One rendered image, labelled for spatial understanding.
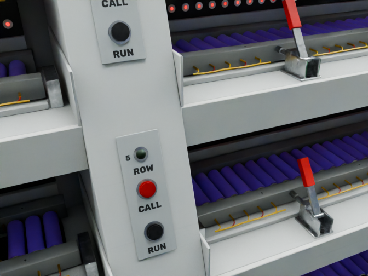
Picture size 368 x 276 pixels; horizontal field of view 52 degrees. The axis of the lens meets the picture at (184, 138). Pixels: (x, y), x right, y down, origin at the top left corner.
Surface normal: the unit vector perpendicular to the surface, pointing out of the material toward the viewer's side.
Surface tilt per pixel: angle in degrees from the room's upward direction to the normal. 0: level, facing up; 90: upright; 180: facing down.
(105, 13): 90
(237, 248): 19
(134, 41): 90
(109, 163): 90
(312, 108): 109
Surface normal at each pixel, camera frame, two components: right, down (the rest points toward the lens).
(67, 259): 0.40, 0.44
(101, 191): 0.36, 0.12
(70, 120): -0.02, -0.88
